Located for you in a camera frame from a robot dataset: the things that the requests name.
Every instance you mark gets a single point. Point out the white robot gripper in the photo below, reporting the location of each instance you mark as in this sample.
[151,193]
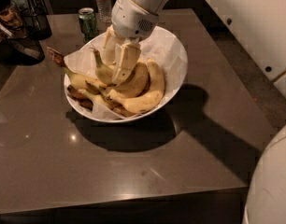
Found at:
[130,19]

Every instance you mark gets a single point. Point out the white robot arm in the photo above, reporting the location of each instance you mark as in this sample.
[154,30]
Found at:
[192,161]

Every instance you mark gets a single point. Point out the white bowl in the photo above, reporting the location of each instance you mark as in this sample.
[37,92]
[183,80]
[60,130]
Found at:
[126,80]

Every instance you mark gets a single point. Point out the yellow banana left long stem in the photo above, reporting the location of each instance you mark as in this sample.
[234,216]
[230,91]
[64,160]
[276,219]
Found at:
[77,80]

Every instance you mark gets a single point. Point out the white paper liner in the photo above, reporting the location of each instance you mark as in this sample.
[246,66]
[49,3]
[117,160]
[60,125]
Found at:
[162,46]

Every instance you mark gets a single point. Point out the green soda can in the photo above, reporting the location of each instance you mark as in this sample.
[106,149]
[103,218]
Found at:
[88,23]

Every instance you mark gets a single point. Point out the brown bananas at bottom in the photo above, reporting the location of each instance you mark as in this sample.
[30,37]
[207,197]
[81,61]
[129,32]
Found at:
[87,100]

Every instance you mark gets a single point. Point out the clear plastic water bottle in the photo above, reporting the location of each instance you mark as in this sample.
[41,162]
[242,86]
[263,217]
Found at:
[104,10]

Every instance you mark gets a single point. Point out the black mesh basket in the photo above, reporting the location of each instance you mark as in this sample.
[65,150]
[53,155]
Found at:
[35,18]

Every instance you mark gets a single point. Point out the black round tray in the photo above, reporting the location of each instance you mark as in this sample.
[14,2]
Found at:
[25,51]

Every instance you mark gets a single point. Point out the dark glass jar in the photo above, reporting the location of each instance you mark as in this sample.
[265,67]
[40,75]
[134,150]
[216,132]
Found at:
[10,15]

